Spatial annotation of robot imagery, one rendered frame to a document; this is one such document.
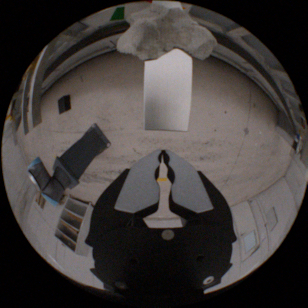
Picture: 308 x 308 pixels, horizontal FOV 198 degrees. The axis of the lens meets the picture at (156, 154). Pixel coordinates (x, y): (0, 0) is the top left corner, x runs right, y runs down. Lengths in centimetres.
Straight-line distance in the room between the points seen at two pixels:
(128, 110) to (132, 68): 42
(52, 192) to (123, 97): 94
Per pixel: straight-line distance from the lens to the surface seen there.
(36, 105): 25
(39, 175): 71
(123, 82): 99
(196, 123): 102
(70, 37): 44
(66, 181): 80
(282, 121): 252
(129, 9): 34
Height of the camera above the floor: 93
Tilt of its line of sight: 58 degrees down
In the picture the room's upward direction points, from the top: 178 degrees counter-clockwise
